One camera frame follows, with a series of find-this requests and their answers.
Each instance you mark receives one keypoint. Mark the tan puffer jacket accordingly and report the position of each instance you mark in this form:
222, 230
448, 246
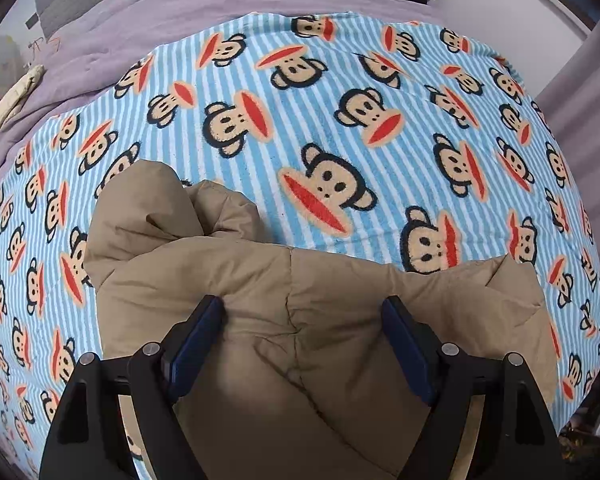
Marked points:
290, 300

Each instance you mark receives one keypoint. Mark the blue striped monkey print blanket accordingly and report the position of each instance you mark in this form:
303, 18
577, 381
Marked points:
320, 110

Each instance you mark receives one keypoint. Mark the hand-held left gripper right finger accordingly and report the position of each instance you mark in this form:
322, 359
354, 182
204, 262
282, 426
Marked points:
405, 350

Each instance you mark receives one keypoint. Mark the lilac duvet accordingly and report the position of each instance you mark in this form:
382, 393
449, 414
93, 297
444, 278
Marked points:
145, 25

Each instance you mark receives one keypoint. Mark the cream cloth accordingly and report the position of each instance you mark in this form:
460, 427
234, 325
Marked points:
15, 95

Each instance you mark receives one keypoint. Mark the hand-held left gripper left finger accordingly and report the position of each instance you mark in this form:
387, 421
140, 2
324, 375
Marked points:
195, 350

